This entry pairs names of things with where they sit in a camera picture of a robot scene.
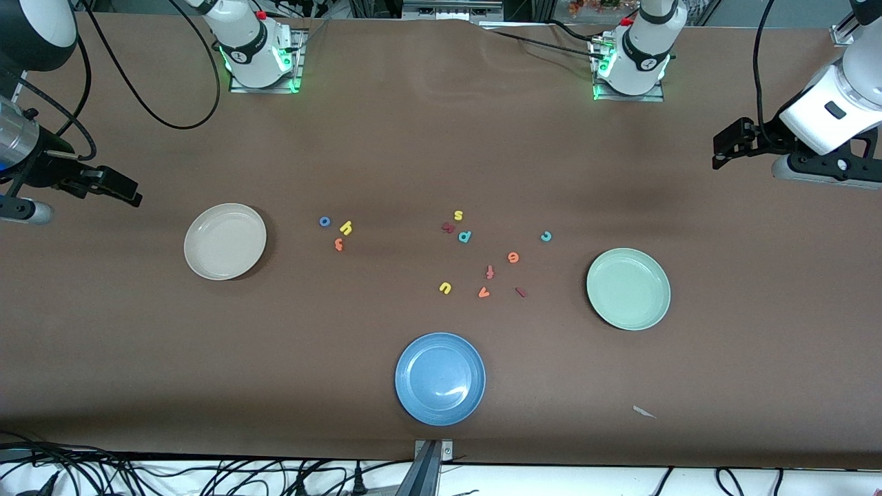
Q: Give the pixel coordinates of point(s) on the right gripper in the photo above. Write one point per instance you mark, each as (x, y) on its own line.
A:
(49, 167)

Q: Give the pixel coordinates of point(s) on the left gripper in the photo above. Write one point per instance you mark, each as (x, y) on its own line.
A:
(766, 136)

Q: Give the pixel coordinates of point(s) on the yellow letter h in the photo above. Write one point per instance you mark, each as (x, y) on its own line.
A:
(344, 226)

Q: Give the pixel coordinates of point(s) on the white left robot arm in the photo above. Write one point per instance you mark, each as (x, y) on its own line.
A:
(644, 48)

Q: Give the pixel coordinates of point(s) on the beige brown plate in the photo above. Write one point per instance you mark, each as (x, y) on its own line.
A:
(224, 241)

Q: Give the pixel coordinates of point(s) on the light green plate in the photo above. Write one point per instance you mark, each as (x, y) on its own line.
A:
(628, 289)

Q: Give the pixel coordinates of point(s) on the orange flowers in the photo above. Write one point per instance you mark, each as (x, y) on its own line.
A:
(592, 7)

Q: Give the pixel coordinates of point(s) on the white paper scrap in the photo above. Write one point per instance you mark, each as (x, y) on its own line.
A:
(644, 412)

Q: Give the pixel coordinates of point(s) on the black power plug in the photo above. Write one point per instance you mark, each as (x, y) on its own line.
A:
(47, 484)
(358, 482)
(300, 488)

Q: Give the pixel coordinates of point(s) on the grey equipment box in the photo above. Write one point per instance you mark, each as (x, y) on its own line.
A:
(448, 10)

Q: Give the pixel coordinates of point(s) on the blue plate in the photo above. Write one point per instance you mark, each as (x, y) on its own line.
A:
(439, 379)

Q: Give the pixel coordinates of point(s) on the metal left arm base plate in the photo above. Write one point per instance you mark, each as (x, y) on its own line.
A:
(630, 98)

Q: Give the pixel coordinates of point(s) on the aluminium frame profile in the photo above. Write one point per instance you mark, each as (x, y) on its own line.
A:
(844, 34)

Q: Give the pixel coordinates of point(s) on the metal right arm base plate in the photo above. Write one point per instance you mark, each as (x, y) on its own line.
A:
(298, 62)

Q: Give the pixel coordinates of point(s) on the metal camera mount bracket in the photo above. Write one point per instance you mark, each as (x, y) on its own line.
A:
(428, 468)

